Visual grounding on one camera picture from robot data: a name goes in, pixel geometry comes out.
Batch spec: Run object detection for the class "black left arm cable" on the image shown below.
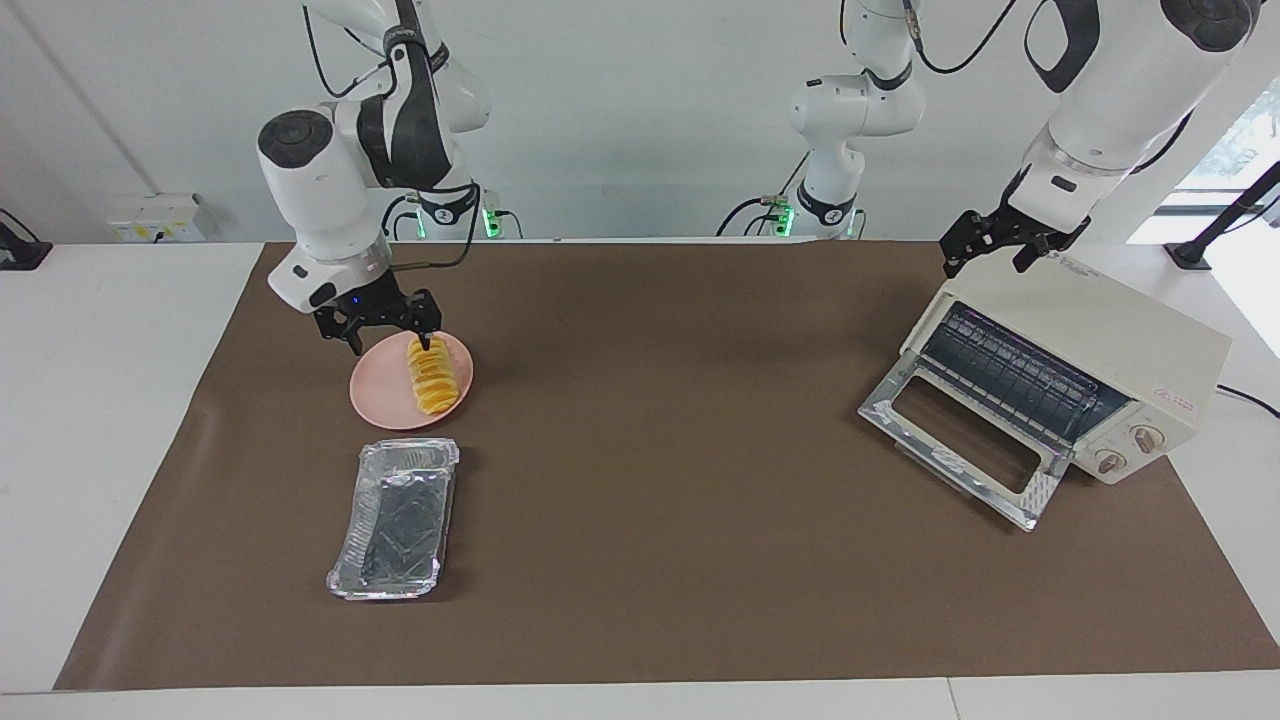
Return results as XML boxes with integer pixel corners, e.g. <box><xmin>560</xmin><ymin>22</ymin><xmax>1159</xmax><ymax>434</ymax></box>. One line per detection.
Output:
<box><xmin>838</xmin><ymin>0</ymin><xmax>1019</xmax><ymax>76</ymax></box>

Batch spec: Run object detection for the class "white wall socket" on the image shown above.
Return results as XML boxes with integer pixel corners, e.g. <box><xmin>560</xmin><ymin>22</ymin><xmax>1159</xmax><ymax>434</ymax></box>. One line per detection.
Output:
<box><xmin>107</xmin><ymin>193</ymin><xmax>207</xmax><ymax>244</ymax></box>

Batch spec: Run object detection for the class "metal oven rack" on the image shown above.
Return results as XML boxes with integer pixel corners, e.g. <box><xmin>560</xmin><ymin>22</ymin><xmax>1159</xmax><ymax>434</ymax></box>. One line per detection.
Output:
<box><xmin>918</xmin><ymin>303</ymin><xmax>1133</xmax><ymax>443</ymax></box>

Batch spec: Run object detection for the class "black oven power cable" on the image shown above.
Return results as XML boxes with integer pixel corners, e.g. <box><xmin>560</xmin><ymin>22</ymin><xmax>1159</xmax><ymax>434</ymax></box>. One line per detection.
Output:
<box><xmin>1215</xmin><ymin>383</ymin><xmax>1280</xmax><ymax>419</ymax></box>

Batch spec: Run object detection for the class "brown table mat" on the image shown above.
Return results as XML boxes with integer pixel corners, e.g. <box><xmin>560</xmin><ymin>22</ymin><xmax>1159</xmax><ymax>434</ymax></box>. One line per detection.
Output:
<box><xmin>53</xmin><ymin>240</ymin><xmax>1280</xmax><ymax>692</ymax></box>

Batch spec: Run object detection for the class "pink round plate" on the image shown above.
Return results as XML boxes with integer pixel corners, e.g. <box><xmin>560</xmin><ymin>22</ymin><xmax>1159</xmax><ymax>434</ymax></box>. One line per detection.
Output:
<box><xmin>349</xmin><ymin>329</ymin><xmax>475</xmax><ymax>432</ymax></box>

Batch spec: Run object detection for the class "black clamp stand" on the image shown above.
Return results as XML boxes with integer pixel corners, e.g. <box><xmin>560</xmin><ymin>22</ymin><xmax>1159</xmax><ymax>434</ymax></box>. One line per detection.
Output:
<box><xmin>0</xmin><ymin>208</ymin><xmax>53</xmax><ymax>271</ymax></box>

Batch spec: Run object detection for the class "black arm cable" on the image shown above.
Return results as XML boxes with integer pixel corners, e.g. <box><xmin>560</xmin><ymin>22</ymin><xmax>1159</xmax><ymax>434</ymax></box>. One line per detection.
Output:
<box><xmin>300</xmin><ymin>0</ymin><xmax>483</xmax><ymax>273</ymax></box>
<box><xmin>838</xmin><ymin>0</ymin><xmax>1019</xmax><ymax>76</ymax></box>

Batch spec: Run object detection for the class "black left base cable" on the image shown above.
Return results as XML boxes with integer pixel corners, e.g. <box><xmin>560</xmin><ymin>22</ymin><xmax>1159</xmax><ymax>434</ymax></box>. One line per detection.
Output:
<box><xmin>715</xmin><ymin>152</ymin><xmax>813</xmax><ymax>239</ymax></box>

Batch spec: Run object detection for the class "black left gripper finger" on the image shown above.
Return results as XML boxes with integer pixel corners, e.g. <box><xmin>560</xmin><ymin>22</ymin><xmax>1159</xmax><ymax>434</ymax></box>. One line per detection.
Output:
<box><xmin>1012</xmin><ymin>236</ymin><xmax>1069</xmax><ymax>273</ymax></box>
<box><xmin>942</xmin><ymin>212</ymin><xmax>989</xmax><ymax>279</ymax></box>

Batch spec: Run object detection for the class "golden bread loaf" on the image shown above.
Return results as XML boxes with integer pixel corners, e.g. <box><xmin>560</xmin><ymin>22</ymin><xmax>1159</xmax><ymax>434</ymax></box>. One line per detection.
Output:
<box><xmin>404</xmin><ymin>336</ymin><xmax>462</xmax><ymax>417</ymax></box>

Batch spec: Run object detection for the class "black base cable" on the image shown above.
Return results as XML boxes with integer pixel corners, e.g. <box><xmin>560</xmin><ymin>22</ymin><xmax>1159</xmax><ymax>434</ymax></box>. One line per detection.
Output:
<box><xmin>380</xmin><ymin>193</ymin><xmax>419</xmax><ymax>242</ymax></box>
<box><xmin>715</xmin><ymin>152</ymin><xmax>813</xmax><ymax>239</ymax></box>

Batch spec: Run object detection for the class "black right base cable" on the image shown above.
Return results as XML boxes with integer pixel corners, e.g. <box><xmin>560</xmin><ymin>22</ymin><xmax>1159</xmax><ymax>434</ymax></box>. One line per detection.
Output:
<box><xmin>380</xmin><ymin>193</ymin><xmax>419</xmax><ymax>242</ymax></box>

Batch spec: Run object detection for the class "aluminium foil tray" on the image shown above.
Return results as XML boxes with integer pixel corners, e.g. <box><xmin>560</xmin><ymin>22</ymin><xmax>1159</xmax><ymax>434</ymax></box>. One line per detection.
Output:
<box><xmin>326</xmin><ymin>437</ymin><xmax>462</xmax><ymax>602</ymax></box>

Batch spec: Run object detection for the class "glass oven door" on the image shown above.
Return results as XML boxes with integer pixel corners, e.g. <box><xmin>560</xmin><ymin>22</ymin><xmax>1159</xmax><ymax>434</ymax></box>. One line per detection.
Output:
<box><xmin>858</xmin><ymin>350</ymin><xmax>1073</xmax><ymax>532</ymax></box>

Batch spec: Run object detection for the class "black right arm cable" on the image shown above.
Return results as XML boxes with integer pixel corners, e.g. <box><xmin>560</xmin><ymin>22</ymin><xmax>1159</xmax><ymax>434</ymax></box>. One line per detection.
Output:
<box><xmin>300</xmin><ymin>0</ymin><xmax>483</xmax><ymax>273</ymax></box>

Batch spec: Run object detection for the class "black pole stand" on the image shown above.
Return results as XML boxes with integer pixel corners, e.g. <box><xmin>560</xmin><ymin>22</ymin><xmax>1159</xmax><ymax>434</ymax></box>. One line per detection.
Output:
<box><xmin>1165</xmin><ymin>160</ymin><xmax>1280</xmax><ymax>271</ymax></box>

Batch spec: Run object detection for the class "cream toaster oven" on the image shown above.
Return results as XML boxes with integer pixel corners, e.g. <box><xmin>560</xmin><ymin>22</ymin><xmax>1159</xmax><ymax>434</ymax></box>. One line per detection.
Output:
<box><xmin>900</xmin><ymin>255</ymin><xmax>1233</xmax><ymax>486</ymax></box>

